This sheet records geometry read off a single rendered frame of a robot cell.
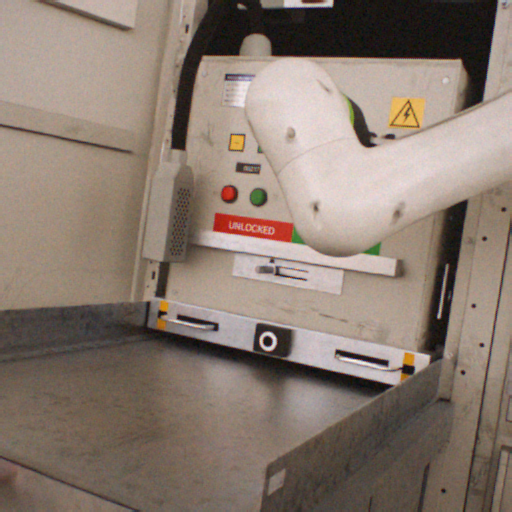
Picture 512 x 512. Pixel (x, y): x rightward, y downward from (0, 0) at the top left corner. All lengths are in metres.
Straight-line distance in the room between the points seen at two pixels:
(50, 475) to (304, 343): 0.63
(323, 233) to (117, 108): 0.75
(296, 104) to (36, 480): 0.45
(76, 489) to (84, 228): 0.79
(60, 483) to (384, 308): 0.66
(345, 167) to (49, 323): 0.59
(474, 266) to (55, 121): 0.77
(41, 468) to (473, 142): 0.53
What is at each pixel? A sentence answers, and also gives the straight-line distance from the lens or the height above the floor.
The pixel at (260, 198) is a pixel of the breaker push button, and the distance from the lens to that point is 1.19.
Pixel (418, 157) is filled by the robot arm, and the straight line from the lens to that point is 0.72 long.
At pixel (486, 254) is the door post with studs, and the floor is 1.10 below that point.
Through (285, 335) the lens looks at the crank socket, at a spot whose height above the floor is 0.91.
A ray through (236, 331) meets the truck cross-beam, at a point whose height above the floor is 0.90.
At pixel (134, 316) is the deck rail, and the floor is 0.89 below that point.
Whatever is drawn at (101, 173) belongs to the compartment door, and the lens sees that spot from 1.34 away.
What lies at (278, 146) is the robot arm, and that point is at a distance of 0.73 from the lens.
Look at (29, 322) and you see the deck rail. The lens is 1.07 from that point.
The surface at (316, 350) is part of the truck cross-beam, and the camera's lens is 1.15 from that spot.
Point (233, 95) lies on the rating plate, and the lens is 1.26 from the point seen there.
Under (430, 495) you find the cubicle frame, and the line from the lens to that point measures 1.20.
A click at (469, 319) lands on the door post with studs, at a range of 1.14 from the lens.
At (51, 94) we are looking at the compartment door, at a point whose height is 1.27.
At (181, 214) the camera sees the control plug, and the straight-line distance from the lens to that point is 1.19.
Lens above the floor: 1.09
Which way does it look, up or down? 3 degrees down
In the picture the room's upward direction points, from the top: 8 degrees clockwise
